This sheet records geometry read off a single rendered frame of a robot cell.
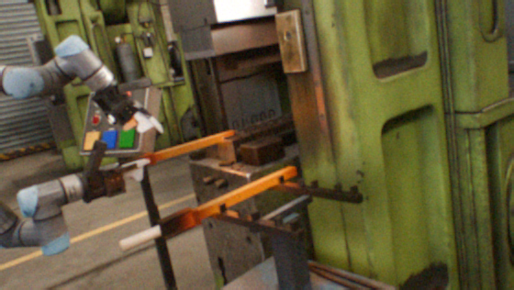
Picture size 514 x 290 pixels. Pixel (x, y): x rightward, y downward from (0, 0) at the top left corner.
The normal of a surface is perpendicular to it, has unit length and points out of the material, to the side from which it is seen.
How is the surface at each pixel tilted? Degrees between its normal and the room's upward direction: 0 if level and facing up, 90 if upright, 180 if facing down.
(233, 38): 90
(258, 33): 90
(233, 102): 90
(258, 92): 90
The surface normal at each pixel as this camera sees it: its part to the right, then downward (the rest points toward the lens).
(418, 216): 0.59, 0.07
